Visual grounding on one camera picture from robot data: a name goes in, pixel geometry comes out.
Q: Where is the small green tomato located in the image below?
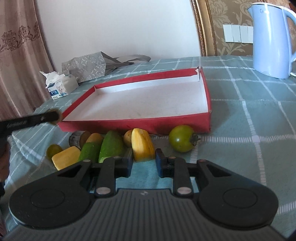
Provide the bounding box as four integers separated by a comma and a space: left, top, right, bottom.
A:
46, 144, 63, 160

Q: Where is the large green tomato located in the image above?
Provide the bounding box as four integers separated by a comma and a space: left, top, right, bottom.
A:
169, 125, 201, 153

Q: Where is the yellow ridged fruit piece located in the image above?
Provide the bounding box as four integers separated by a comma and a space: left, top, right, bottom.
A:
132, 128, 155, 162

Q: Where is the yellow block fruit piece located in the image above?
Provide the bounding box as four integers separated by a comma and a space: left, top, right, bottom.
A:
52, 146, 81, 171

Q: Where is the short green cucumber piece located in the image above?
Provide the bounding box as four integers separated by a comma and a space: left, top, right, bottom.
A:
78, 142, 101, 163

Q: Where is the white tissue pack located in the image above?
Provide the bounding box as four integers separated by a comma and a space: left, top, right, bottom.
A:
40, 70, 79, 100

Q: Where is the brown sugarcane piece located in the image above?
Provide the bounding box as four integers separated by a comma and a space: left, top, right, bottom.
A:
68, 131, 91, 149

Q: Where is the orange-yellow round fruit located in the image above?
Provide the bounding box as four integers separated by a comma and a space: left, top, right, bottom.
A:
86, 133, 104, 145

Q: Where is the brown curtain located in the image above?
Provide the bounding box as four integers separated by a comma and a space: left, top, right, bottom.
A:
1, 1, 53, 120

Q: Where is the long green cucumber piece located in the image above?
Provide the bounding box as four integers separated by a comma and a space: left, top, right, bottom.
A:
98, 131, 126, 163

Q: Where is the small brown-yellow round fruit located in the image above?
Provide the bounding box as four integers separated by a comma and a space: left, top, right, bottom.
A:
123, 130, 132, 148

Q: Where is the grey patterned paper bag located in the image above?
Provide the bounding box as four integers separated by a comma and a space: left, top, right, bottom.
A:
62, 51, 151, 83

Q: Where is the red shallow cardboard box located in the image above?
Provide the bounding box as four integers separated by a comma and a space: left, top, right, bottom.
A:
58, 67, 212, 135

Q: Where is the light blue electric kettle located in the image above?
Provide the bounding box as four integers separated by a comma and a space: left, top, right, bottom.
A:
248, 3, 295, 79

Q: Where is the white wall switch panel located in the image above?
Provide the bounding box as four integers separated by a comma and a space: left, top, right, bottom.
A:
223, 24, 253, 44

